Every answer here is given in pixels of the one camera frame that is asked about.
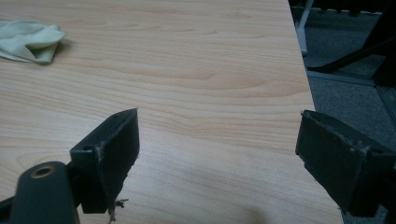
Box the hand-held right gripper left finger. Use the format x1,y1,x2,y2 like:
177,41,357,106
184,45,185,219
69,107,140,215

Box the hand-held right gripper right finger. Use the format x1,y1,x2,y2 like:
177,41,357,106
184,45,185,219
294,109,396,217

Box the light green sock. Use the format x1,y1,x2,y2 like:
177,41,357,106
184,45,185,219
0,20,67,65

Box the black stand base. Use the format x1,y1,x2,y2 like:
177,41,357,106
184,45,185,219
307,0,396,88

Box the white metal stand leg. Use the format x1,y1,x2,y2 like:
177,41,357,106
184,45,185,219
295,0,314,57

